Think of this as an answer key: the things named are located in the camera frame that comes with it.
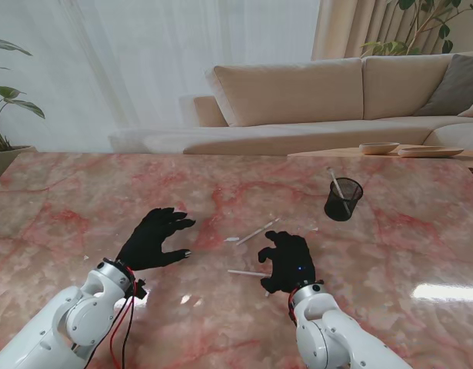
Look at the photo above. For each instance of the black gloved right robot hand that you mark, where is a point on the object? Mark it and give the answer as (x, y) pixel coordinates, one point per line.
(292, 265)

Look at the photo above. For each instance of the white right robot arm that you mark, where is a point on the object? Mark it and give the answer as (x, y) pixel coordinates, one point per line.
(324, 338)

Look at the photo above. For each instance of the beige curtain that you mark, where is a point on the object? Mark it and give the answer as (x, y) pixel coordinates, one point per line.
(351, 27)

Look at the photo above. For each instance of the tall branching green plant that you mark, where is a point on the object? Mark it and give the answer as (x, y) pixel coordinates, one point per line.
(386, 48)

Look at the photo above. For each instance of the large leaf green houseplant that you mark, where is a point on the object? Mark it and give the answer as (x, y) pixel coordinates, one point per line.
(26, 105)

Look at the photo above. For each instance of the wooden bowl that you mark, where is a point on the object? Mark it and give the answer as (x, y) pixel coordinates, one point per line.
(378, 148)

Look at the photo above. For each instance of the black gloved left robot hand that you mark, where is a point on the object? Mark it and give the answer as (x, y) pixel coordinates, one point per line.
(147, 246)

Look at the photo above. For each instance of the cream sofa cushion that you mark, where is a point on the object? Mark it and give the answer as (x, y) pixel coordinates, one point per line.
(472, 111)

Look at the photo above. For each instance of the beige plant pot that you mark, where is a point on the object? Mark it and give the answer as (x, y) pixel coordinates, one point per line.
(9, 159)

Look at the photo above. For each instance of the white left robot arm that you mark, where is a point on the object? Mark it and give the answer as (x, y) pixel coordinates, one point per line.
(82, 319)

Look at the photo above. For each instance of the black mesh brush holder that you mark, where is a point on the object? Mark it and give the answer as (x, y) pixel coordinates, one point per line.
(336, 213)

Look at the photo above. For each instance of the flat wooden tray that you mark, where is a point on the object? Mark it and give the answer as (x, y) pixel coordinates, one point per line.
(428, 152)

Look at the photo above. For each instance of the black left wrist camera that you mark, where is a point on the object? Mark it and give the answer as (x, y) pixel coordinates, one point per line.
(140, 290)

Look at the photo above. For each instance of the white sheer curtain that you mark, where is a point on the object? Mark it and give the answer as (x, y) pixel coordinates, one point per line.
(144, 57)

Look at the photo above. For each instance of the grey sofa cushion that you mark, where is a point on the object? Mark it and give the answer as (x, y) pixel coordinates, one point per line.
(457, 88)

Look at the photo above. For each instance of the beige sofa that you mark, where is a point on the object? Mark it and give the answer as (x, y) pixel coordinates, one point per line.
(297, 96)

